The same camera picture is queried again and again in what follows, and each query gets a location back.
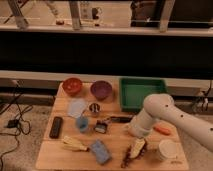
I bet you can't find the orange carrot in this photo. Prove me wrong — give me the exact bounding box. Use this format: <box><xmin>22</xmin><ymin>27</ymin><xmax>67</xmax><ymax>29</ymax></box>
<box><xmin>153</xmin><ymin>125</ymin><xmax>171</xmax><ymax>136</ymax></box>

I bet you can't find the blue plastic cup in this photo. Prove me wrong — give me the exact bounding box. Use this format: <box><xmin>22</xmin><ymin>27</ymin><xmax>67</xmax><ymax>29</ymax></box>
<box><xmin>76</xmin><ymin>116</ymin><xmax>89</xmax><ymax>133</ymax></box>

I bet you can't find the black handled tool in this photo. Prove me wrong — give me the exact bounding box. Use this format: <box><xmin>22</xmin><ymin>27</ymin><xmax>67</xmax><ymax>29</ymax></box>
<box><xmin>102</xmin><ymin>116</ymin><xmax>132</xmax><ymax>123</ymax></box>

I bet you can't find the blue sponge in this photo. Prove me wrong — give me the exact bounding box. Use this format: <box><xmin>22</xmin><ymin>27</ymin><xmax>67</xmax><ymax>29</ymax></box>
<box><xmin>90</xmin><ymin>140</ymin><xmax>111</xmax><ymax>165</ymax></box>

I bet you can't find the purple grape bunch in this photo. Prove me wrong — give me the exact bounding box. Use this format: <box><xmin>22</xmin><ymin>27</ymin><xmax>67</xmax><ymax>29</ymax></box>
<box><xmin>121</xmin><ymin>142</ymin><xmax>147</xmax><ymax>168</ymax></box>

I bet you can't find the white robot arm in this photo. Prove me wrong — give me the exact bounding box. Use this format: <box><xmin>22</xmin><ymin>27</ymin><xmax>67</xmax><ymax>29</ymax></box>
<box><xmin>127</xmin><ymin>94</ymin><xmax>213</xmax><ymax>152</ymax></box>

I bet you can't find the red bowl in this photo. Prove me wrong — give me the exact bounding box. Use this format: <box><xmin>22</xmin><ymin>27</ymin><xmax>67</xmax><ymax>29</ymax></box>
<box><xmin>62</xmin><ymin>77</ymin><xmax>83</xmax><ymax>96</ymax></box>

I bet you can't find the green plastic tray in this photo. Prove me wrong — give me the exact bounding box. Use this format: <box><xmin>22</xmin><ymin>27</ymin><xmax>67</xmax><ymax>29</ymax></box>
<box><xmin>119</xmin><ymin>78</ymin><xmax>167</xmax><ymax>113</ymax></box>

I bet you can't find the white paper cup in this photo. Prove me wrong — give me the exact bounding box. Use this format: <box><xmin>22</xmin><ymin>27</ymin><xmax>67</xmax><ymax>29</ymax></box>
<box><xmin>157</xmin><ymin>139</ymin><xmax>177</xmax><ymax>161</ymax></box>

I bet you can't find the small metal cup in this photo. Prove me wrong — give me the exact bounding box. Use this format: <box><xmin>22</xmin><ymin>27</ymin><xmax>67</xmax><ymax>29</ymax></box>
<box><xmin>89</xmin><ymin>103</ymin><xmax>100</xmax><ymax>116</ymax></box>

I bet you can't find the wooden board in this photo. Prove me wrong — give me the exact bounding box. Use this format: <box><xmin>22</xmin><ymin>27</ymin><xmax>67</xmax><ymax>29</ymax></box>
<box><xmin>36</xmin><ymin>83</ymin><xmax>189</xmax><ymax>171</ymax></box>

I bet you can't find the black power adapter cable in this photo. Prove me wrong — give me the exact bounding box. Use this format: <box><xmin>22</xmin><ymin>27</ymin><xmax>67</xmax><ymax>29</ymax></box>
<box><xmin>0</xmin><ymin>79</ymin><xmax>34</xmax><ymax>171</ymax></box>

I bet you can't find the purple bowl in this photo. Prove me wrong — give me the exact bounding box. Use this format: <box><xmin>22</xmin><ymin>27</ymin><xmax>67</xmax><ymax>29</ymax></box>
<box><xmin>90</xmin><ymin>80</ymin><xmax>112</xmax><ymax>100</ymax></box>

